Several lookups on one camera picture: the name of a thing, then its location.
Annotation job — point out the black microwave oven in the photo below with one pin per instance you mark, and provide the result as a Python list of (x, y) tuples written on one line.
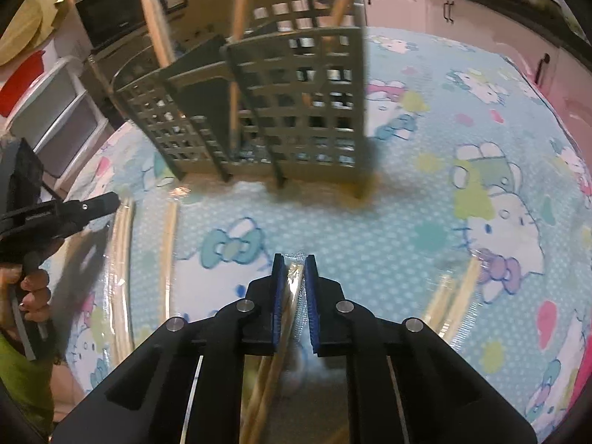
[(115, 14)]

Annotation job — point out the round bamboo tray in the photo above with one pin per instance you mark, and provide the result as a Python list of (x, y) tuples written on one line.
[(23, 32)]

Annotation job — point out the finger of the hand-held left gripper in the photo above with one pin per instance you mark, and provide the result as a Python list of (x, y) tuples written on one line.
[(92, 206)]

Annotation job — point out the black kitchen countertop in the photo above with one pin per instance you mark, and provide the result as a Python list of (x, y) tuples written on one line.
[(532, 14)]

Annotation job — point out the green perforated utensil holder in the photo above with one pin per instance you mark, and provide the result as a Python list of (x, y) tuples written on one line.
[(199, 69)]

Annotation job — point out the group of wooden chopsticks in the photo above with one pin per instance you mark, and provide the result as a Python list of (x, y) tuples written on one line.
[(239, 4)]

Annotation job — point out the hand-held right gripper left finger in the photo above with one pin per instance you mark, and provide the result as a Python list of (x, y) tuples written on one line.
[(277, 305)]

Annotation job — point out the person's left hand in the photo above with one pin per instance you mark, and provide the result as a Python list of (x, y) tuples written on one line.
[(34, 293)]

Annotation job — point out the cartoon cat printed blanket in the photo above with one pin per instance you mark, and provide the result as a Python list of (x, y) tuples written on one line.
[(416, 240)]

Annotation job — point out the plastic-wrapped chopstick pair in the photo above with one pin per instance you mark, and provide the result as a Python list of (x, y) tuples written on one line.
[(293, 286)]

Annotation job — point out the plastic drawer unit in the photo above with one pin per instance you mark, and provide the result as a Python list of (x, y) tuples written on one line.
[(51, 115)]

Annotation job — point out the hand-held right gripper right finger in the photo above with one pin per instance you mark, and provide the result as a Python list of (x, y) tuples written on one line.
[(313, 305)]

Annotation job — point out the person's left forearm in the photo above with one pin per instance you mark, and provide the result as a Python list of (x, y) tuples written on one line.
[(23, 370)]

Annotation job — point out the red plastic basin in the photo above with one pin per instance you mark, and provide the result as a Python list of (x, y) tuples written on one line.
[(21, 83)]

